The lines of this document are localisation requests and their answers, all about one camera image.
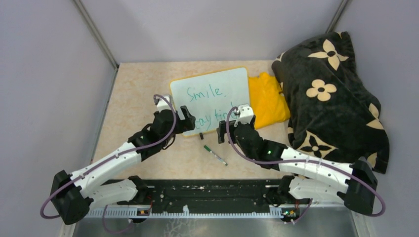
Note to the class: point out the aluminium rail frame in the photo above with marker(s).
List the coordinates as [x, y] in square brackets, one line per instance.
[133, 211]

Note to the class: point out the yellow folded cloth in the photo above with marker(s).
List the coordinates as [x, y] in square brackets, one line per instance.
[267, 100]

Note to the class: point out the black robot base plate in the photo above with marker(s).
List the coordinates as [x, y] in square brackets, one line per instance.
[217, 198]

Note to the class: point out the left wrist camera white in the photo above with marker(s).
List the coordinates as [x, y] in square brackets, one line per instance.
[163, 102]

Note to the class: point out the yellow-framed whiteboard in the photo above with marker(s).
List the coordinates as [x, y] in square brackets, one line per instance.
[209, 97]

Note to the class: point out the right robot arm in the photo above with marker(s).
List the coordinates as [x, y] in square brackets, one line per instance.
[352, 184]

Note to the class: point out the green whiteboard marker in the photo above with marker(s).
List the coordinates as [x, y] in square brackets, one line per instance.
[219, 158]

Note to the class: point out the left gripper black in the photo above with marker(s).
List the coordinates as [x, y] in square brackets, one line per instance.
[187, 124]

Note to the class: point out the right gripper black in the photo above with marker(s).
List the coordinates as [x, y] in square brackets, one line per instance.
[222, 130]

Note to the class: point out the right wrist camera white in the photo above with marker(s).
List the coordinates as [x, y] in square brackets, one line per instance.
[244, 114]

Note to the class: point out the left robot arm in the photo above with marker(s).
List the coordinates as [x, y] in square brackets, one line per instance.
[75, 194]

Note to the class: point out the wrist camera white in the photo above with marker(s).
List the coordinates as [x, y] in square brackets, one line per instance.
[163, 102]
[244, 114]

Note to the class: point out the black floral blanket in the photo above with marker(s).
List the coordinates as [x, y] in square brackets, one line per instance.
[333, 116]

